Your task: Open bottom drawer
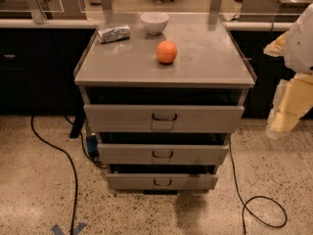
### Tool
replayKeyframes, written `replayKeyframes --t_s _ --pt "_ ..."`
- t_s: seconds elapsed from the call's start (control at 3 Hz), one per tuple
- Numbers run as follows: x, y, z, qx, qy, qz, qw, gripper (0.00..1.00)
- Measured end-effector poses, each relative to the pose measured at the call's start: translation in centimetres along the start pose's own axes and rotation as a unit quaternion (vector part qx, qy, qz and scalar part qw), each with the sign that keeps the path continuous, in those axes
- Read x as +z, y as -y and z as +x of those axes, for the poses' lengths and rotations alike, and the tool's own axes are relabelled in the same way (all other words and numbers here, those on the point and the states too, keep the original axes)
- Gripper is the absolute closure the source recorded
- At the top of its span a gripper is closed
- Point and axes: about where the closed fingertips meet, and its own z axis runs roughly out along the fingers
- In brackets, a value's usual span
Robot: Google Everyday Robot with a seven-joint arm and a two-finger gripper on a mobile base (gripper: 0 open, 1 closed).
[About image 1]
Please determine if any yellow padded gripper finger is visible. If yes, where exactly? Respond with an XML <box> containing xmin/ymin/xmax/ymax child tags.
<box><xmin>265</xmin><ymin>73</ymin><xmax>313</xmax><ymax>139</ymax></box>

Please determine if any black cable right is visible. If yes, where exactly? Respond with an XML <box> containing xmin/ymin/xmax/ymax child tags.
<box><xmin>228</xmin><ymin>140</ymin><xmax>289</xmax><ymax>235</ymax></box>

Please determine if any orange fruit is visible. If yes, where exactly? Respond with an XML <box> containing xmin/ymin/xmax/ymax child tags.
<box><xmin>156</xmin><ymin>40</ymin><xmax>177</xmax><ymax>64</ymax></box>

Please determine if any grey top drawer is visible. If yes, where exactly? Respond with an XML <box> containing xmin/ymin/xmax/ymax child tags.
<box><xmin>84</xmin><ymin>104</ymin><xmax>244</xmax><ymax>133</ymax></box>

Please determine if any black cable left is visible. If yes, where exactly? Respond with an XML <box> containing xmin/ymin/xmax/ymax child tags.
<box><xmin>30</xmin><ymin>115</ymin><xmax>79</xmax><ymax>235</ymax></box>

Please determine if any grey drawer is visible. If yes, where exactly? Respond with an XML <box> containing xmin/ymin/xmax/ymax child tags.
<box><xmin>98</xmin><ymin>144</ymin><xmax>229</xmax><ymax>165</ymax></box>
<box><xmin>84</xmin><ymin>104</ymin><xmax>244</xmax><ymax>133</ymax></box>
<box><xmin>107</xmin><ymin>173</ymin><xmax>218</xmax><ymax>191</ymax></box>

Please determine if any silver snack bag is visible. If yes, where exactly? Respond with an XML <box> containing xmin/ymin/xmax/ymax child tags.
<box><xmin>98</xmin><ymin>25</ymin><xmax>131</xmax><ymax>44</ymax></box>

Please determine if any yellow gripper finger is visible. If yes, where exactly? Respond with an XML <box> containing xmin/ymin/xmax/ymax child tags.
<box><xmin>263</xmin><ymin>31</ymin><xmax>289</xmax><ymax>57</ymax></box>

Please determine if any blue power adapter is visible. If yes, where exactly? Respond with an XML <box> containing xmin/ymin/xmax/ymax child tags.
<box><xmin>86</xmin><ymin>135</ymin><xmax>99</xmax><ymax>159</ymax></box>

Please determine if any grey drawer cabinet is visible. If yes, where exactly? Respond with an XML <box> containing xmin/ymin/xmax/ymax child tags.
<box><xmin>75</xmin><ymin>13</ymin><xmax>254</xmax><ymax>180</ymax></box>

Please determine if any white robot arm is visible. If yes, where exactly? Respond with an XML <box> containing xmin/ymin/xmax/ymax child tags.
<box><xmin>263</xmin><ymin>5</ymin><xmax>313</xmax><ymax>139</ymax></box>

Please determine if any grey middle drawer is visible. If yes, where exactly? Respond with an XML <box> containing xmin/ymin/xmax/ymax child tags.
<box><xmin>98</xmin><ymin>144</ymin><xmax>229</xmax><ymax>165</ymax></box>

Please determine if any black cable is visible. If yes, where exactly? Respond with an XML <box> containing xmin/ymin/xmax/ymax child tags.
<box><xmin>228</xmin><ymin>140</ymin><xmax>289</xmax><ymax>235</ymax></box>
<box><xmin>30</xmin><ymin>115</ymin><xmax>79</xmax><ymax>235</ymax></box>

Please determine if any grey bottom drawer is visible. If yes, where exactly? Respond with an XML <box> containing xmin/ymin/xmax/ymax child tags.
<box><xmin>107</xmin><ymin>173</ymin><xmax>218</xmax><ymax>191</ymax></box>

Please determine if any white bowl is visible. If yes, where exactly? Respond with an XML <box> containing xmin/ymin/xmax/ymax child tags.
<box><xmin>141</xmin><ymin>12</ymin><xmax>169</xmax><ymax>35</ymax></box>

